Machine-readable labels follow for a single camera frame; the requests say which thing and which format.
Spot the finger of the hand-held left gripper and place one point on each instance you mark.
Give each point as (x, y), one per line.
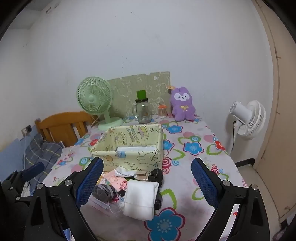
(34, 170)

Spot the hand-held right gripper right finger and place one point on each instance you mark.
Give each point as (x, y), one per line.
(204, 183)

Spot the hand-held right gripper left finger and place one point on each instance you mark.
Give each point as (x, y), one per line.
(91, 183)

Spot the pink wet wipes pack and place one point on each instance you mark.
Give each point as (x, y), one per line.
(115, 183)

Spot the yellow cartoon tissue pack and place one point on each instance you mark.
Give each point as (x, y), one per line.
(103, 180)

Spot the grey cloth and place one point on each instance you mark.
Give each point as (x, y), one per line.
(103, 193)

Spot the blue plaid blanket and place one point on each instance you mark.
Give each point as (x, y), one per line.
(44, 150)

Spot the clear plastic bag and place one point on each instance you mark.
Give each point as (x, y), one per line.
(104, 206)

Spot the clear plastic packet beige cloth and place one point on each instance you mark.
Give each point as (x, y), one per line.
(124, 172)

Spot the black cloth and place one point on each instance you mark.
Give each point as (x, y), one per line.
(156, 177)

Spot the wooden headboard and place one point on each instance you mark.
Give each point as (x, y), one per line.
(60, 125)

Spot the white folded cloth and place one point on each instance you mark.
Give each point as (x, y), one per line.
(141, 199)

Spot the yellow cartoon storage box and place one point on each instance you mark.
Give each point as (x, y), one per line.
(138, 160)

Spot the white plastic packet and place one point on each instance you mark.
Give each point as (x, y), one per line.
(138, 148)

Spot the purple plush toy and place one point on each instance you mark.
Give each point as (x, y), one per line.
(182, 109)

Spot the white standing fan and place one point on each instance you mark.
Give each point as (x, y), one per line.
(252, 120)

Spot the small jar orange lid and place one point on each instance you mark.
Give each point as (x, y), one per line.
(162, 112)

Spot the beige wooden door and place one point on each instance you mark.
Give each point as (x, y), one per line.
(277, 139)

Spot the green desk fan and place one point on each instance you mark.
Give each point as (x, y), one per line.
(92, 97)

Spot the glass jar green lid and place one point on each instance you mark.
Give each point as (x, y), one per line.
(143, 113)

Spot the green printed board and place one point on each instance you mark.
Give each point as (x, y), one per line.
(129, 88)

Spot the wall socket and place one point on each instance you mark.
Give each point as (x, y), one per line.
(26, 130)

